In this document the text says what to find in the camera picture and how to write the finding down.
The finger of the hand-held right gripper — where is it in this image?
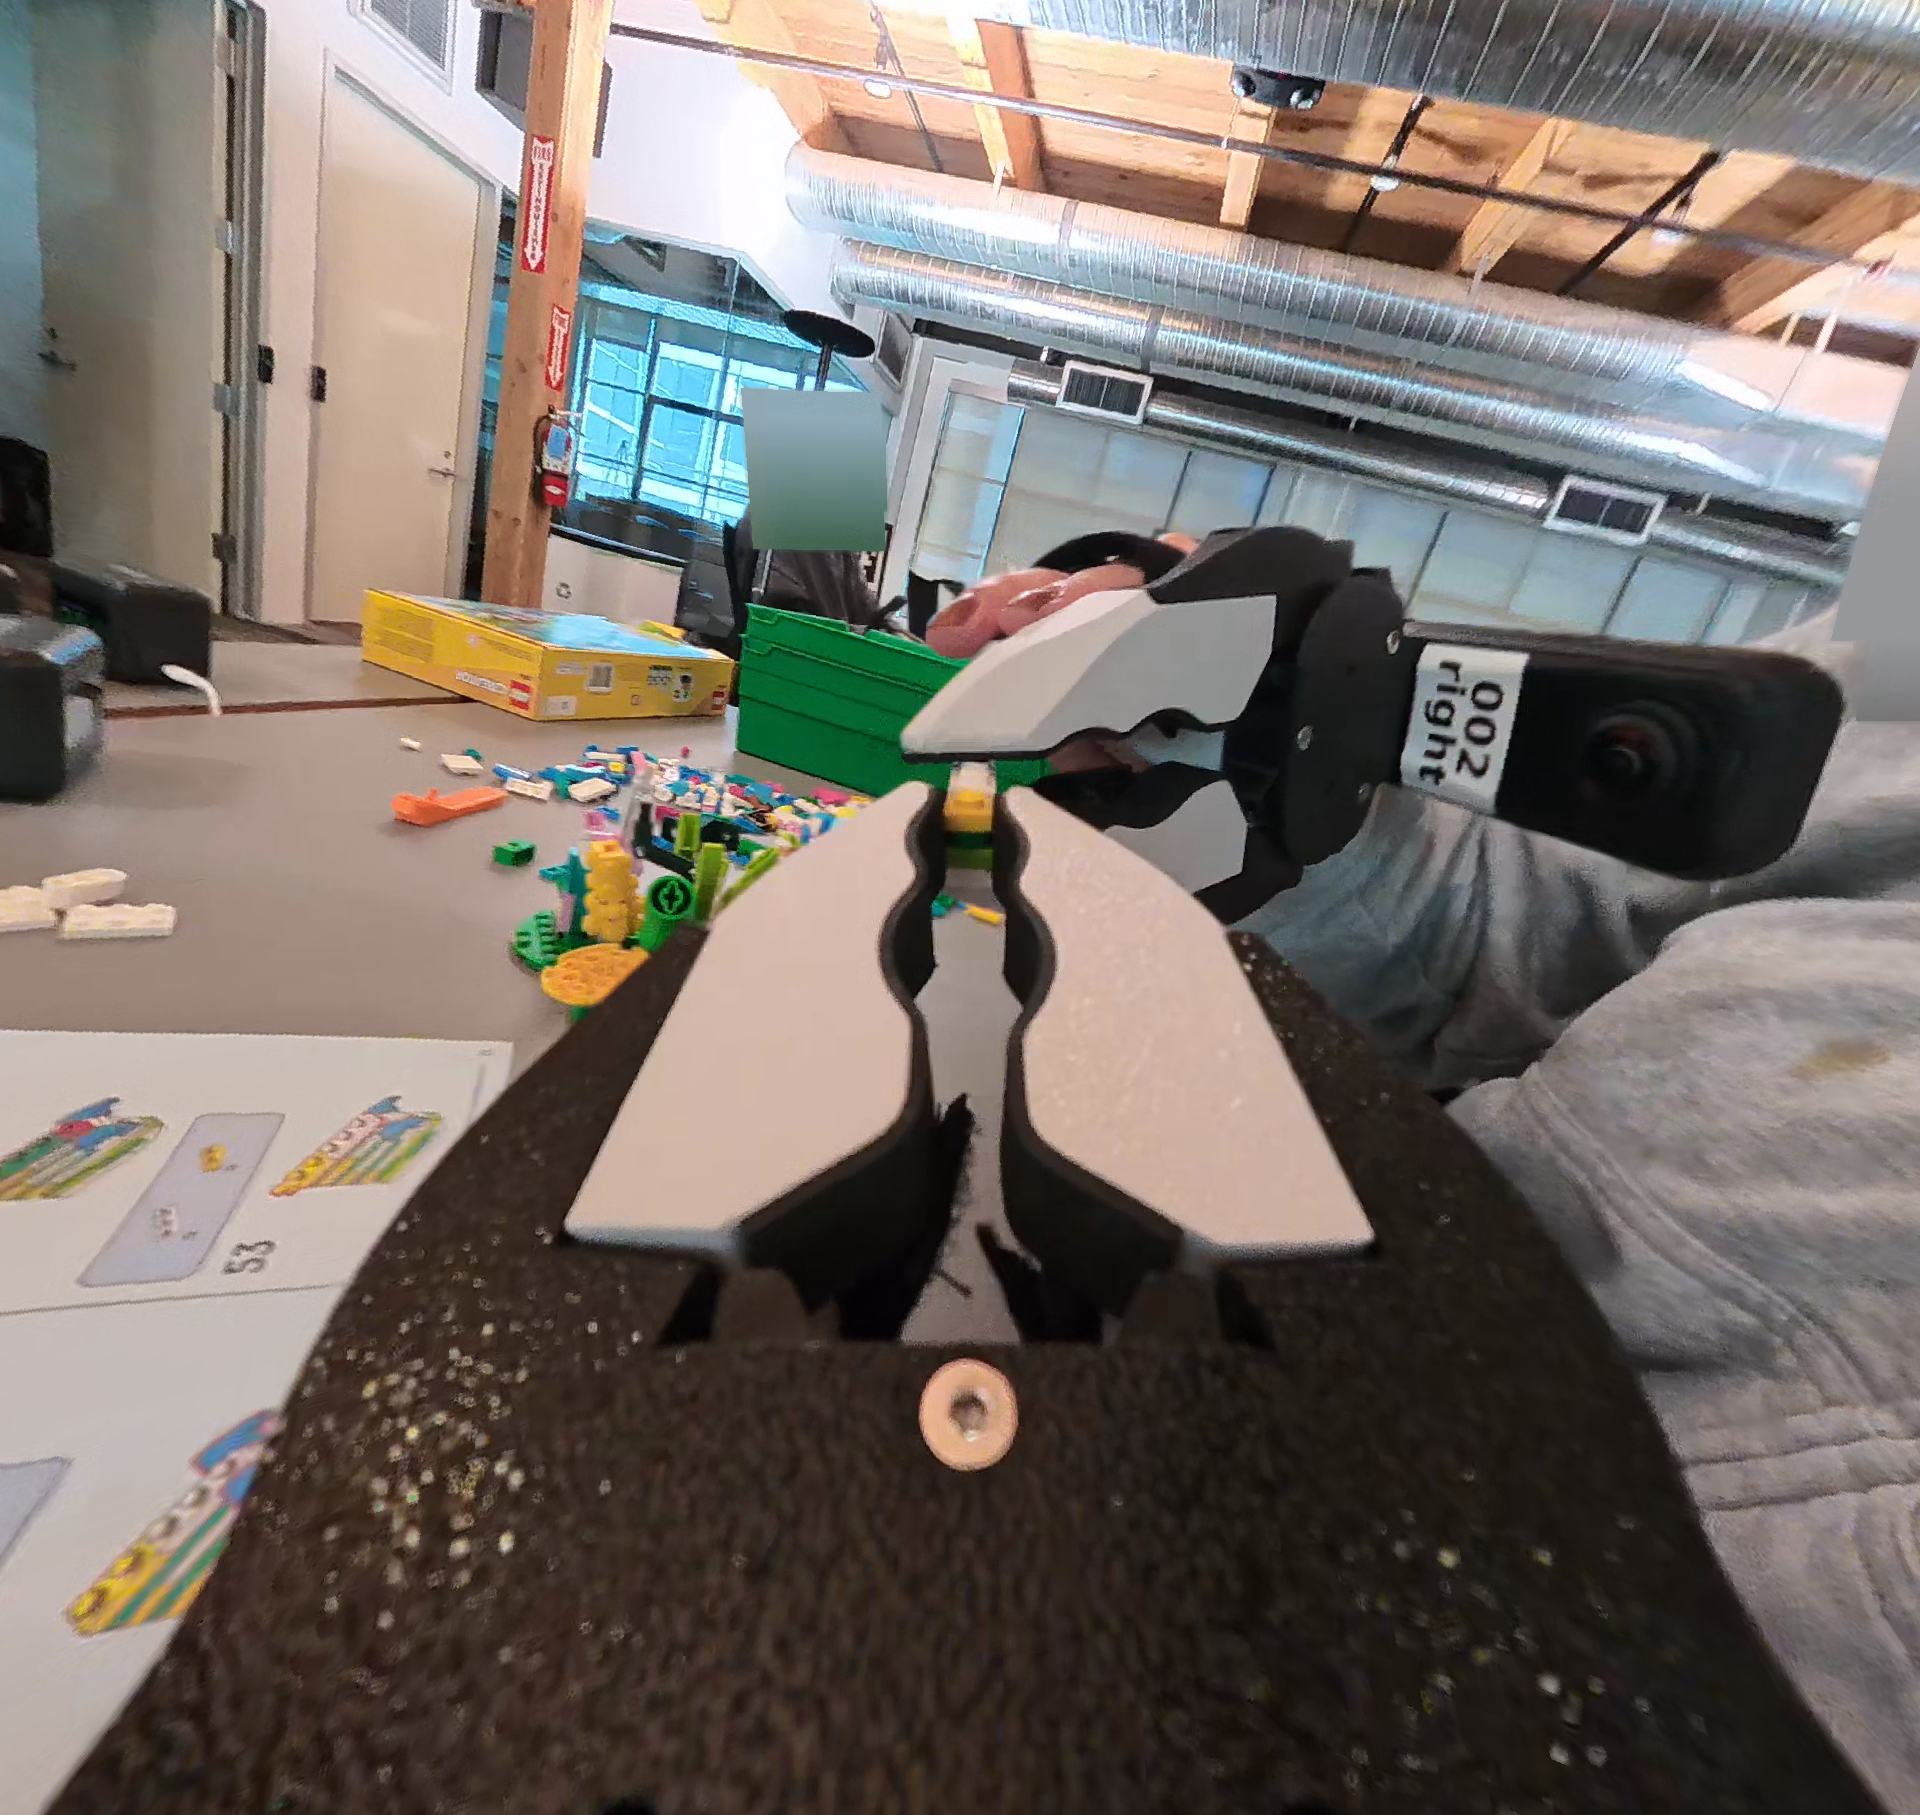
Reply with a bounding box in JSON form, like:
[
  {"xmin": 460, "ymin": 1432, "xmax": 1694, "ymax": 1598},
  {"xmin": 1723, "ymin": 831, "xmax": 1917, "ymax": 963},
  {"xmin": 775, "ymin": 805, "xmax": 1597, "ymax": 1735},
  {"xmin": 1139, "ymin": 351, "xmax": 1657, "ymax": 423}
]
[
  {"xmin": 1051, "ymin": 753, "xmax": 1304, "ymax": 928},
  {"xmin": 895, "ymin": 588, "xmax": 1284, "ymax": 774}
]

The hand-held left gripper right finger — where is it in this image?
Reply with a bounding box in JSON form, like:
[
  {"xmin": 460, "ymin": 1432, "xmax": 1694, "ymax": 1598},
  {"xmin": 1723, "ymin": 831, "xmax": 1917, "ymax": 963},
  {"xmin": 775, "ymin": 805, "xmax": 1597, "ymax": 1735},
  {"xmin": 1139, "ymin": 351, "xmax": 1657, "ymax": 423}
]
[{"xmin": 996, "ymin": 791, "xmax": 1377, "ymax": 1273}]

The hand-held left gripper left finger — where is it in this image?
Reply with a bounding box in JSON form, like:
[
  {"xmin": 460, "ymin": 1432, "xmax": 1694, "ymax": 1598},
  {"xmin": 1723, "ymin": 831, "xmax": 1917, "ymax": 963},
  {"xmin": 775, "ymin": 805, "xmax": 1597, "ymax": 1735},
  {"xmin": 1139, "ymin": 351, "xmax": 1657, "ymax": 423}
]
[{"xmin": 564, "ymin": 780, "xmax": 946, "ymax": 1269}]

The person's right forearm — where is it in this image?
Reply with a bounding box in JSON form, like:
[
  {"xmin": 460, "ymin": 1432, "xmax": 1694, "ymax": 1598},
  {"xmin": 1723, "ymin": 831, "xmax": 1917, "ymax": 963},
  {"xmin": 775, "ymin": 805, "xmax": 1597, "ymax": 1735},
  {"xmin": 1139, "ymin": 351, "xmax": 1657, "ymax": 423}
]
[{"xmin": 1244, "ymin": 614, "xmax": 1920, "ymax": 1099}]

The person's right hand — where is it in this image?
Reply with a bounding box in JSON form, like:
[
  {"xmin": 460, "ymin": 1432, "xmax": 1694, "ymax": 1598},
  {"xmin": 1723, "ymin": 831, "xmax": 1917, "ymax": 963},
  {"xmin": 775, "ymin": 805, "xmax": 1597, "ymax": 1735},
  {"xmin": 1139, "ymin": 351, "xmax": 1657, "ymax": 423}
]
[{"xmin": 921, "ymin": 532, "xmax": 1203, "ymax": 663}]

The green yellow flower brick model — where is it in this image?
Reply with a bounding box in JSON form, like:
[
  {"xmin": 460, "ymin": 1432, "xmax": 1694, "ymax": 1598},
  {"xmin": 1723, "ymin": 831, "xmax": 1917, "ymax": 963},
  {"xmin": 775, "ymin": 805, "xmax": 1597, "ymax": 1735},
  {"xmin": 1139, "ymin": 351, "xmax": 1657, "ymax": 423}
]
[{"xmin": 508, "ymin": 810, "xmax": 782, "ymax": 1012}]

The heap of toy bricks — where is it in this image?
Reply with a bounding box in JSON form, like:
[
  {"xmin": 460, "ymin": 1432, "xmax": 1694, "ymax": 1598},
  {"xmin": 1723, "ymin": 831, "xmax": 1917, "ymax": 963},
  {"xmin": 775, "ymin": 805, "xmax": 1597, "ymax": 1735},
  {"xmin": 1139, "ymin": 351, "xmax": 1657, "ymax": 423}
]
[{"xmin": 398, "ymin": 734, "xmax": 902, "ymax": 945}]

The stack of green bins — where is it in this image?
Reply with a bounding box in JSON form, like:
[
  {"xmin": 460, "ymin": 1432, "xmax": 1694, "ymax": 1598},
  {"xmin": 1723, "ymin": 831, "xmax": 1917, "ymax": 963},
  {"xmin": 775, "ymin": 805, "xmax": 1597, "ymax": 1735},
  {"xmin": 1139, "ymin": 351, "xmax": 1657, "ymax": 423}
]
[{"xmin": 734, "ymin": 600, "xmax": 1051, "ymax": 797}]

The black floor lamp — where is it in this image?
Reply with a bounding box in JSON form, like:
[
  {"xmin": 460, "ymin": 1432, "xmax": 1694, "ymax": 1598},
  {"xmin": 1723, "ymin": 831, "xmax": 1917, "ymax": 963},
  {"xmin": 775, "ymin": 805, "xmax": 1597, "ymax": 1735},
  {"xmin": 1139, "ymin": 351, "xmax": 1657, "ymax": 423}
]
[{"xmin": 783, "ymin": 307, "xmax": 874, "ymax": 396}]

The yellow toy box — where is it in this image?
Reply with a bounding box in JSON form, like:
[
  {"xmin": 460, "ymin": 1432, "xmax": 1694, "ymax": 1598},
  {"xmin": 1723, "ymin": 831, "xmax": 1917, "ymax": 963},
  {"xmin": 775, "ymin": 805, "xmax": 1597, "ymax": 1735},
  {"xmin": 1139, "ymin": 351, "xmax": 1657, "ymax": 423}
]
[{"xmin": 359, "ymin": 588, "xmax": 741, "ymax": 727}]

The person's grey sweatshirt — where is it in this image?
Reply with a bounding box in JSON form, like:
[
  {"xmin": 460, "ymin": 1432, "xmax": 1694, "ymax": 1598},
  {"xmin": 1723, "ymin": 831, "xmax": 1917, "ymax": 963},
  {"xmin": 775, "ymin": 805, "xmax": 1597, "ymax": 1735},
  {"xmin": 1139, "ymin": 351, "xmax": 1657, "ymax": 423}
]
[{"xmin": 1446, "ymin": 734, "xmax": 1920, "ymax": 1815}]

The instruction sheet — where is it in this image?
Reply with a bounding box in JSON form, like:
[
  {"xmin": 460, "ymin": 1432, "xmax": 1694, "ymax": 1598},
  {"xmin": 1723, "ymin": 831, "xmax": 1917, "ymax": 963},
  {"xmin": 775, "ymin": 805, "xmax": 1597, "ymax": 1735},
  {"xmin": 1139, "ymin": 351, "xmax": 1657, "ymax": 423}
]
[{"xmin": 0, "ymin": 1031, "xmax": 514, "ymax": 1646}]

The black case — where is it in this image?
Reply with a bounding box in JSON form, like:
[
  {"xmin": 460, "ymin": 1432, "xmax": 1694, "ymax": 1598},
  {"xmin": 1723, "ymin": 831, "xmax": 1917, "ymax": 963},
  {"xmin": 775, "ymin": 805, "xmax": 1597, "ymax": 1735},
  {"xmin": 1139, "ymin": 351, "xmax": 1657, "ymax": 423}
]
[
  {"xmin": 0, "ymin": 614, "xmax": 110, "ymax": 805},
  {"xmin": 53, "ymin": 563, "xmax": 213, "ymax": 685}
]

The white door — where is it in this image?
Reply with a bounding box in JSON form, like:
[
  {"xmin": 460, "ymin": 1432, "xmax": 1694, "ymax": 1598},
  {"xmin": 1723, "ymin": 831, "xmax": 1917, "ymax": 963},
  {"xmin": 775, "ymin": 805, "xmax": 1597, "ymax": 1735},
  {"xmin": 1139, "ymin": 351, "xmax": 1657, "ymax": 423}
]
[{"xmin": 306, "ymin": 67, "xmax": 498, "ymax": 623}]

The silver air duct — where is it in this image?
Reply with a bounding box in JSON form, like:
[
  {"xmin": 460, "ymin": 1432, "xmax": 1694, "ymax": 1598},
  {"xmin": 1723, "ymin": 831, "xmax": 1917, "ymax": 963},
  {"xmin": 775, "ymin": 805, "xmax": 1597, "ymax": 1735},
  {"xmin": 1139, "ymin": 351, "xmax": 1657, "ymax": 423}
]
[
  {"xmin": 783, "ymin": 144, "xmax": 1802, "ymax": 399},
  {"xmin": 829, "ymin": 238, "xmax": 1875, "ymax": 503},
  {"xmin": 659, "ymin": 0, "xmax": 1920, "ymax": 190}
]

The wooden post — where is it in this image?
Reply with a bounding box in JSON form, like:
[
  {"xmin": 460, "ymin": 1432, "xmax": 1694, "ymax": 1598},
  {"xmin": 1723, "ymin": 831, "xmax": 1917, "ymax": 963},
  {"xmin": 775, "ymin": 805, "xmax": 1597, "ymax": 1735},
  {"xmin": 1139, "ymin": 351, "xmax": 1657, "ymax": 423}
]
[{"xmin": 480, "ymin": 0, "xmax": 619, "ymax": 608}]

